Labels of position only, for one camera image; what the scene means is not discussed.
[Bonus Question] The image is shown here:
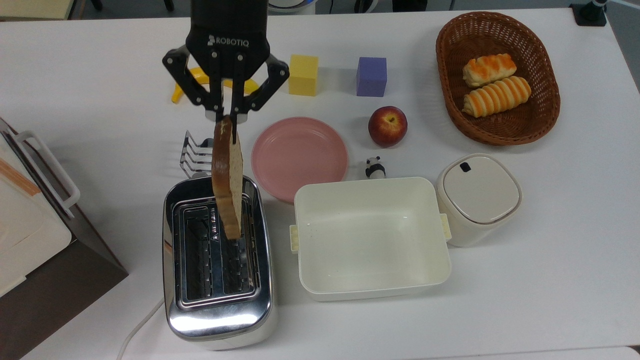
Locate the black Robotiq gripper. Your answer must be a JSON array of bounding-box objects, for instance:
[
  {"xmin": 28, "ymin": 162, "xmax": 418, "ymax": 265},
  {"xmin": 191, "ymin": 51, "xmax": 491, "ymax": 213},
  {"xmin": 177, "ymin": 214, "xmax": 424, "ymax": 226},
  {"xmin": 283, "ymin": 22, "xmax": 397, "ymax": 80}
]
[{"xmin": 162, "ymin": 0, "xmax": 291, "ymax": 143}]

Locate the brown bread slice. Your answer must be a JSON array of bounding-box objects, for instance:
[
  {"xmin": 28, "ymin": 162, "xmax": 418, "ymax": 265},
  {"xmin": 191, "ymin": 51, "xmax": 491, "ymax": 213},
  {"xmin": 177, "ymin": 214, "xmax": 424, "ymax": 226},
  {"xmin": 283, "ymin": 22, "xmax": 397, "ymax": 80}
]
[{"xmin": 211, "ymin": 115, "xmax": 245, "ymax": 241}]

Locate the pink plate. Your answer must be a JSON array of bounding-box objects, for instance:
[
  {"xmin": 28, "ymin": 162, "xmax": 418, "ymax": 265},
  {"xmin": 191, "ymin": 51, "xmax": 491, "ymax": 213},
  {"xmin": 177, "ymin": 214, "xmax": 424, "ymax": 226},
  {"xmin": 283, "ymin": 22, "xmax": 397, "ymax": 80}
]
[{"xmin": 250, "ymin": 117, "xmax": 350, "ymax": 204}]

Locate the striped bread roll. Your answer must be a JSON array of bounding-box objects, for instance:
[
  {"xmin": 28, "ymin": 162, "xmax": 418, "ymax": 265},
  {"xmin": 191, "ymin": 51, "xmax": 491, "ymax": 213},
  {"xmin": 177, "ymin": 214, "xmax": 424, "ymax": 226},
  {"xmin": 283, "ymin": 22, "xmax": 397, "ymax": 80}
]
[{"xmin": 462, "ymin": 75, "xmax": 532, "ymax": 119}]

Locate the yellow banana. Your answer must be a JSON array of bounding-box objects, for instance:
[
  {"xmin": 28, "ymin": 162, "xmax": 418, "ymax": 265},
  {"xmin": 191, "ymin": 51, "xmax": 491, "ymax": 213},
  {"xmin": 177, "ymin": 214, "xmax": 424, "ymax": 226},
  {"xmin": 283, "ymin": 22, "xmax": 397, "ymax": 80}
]
[{"xmin": 171, "ymin": 66, "xmax": 262, "ymax": 104}]

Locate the yellow foam cube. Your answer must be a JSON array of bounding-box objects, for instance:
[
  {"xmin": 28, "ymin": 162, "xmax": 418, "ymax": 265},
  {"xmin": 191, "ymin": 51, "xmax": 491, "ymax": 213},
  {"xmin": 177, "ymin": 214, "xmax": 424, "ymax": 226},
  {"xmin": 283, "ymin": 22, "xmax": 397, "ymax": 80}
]
[{"xmin": 288, "ymin": 54, "xmax": 320, "ymax": 97}]

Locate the metal toast rack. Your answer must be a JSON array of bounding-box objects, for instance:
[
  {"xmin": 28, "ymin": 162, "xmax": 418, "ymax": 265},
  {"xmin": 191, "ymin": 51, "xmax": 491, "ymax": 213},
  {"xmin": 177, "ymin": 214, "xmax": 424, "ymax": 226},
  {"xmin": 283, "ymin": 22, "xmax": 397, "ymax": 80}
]
[{"xmin": 179, "ymin": 130, "xmax": 216, "ymax": 179}]

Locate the purple foam cube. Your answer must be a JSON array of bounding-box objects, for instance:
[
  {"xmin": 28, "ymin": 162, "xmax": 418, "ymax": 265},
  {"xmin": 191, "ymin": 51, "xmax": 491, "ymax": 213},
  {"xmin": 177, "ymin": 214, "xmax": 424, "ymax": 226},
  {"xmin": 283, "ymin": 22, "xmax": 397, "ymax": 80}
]
[{"xmin": 356, "ymin": 56, "xmax": 388, "ymax": 98}]

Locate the red apple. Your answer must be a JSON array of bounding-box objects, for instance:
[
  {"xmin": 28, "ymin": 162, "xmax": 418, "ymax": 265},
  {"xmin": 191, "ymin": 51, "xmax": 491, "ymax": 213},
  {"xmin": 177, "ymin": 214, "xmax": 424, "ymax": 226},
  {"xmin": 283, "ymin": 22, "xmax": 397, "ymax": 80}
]
[{"xmin": 368, "ymin": 105, "xmax": 408, "ymax": 149}]

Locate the small panda figurine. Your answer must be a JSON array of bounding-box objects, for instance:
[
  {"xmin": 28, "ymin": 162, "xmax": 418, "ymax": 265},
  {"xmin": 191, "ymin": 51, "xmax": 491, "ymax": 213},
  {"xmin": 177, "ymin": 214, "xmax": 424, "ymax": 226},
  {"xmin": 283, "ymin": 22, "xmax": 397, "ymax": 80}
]
[{"xmin": 364, "ymin": 156, "xmax": 387, "ymax": 181}]

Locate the cream rectangular plastic container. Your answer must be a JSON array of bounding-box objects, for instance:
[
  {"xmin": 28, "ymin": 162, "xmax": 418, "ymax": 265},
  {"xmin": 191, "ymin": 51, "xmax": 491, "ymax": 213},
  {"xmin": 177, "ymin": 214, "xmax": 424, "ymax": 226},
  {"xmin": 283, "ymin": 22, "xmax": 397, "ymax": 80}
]
[{"xmin": 289, "ymin": 176, "xmax": 453, "ymax": 302}]

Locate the beige furniture panel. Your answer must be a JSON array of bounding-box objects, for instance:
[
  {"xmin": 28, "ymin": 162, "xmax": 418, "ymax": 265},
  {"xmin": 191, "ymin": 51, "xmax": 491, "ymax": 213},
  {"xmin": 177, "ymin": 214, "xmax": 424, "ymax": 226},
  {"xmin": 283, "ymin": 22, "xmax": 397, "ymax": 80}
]
[{"xmin": 0, "ymin": 0, "xmax": 76, "ymax": 21}]

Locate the cream and chrome toaster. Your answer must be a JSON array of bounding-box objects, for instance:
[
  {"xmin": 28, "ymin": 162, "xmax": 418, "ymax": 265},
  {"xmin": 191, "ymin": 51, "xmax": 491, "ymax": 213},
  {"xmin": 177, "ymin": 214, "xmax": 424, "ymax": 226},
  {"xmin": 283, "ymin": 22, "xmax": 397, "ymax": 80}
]
[{"xmin": 161, "ymin": 173, "xmax": 277, "ymax": 351}]

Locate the orange glazed pastry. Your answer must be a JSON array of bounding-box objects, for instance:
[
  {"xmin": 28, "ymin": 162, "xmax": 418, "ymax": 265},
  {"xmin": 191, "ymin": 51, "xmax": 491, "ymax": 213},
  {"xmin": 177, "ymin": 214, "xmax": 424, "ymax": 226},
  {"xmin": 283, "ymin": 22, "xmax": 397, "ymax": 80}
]
[{"xmin": 462, "ymin": 53, "xmax": 518, "ymax": 89}]

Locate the small cream lidded bin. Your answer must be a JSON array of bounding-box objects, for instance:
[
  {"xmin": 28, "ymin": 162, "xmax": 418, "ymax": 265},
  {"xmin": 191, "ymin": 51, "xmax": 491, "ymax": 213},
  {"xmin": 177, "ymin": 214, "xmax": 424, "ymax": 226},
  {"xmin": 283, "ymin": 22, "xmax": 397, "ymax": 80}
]
[{"xmin": 436, "ymin": 153, "xmax": 524, "ymax": 248}]

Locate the brown wicker basket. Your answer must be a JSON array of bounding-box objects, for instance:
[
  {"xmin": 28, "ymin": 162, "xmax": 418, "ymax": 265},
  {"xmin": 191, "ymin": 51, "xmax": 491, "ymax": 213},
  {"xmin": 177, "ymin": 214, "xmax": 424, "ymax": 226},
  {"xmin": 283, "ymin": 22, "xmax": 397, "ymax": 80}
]
[{"xmin": 435, "ymin": 11, "xmax": 561, "ymax": 147}]

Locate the cream cabinet with handle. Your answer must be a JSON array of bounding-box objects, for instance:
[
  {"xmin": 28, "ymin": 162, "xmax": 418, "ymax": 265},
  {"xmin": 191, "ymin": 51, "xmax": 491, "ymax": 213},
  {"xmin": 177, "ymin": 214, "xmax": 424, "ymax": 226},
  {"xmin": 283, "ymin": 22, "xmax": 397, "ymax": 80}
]
[{"xmin": 0, "ymin": 132, "xmax": 73, "ymax": 298}]

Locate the white toaster power cable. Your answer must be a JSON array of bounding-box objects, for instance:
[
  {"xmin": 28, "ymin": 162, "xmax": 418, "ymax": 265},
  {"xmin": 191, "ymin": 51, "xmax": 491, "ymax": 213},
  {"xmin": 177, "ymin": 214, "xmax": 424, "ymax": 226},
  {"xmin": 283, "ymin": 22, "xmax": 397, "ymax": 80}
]
[{"xmin": 116, "ymin": 297, "xmax": 166, "ymax": 360}]

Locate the black camera stand base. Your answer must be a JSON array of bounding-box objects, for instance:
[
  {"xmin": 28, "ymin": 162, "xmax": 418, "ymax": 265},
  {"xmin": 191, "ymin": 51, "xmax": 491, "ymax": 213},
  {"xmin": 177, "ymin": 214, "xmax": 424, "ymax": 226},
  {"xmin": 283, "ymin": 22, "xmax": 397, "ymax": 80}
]
[{"xmin": 570, "ymin": 0, "xmax": 608, "ymax": 27}]

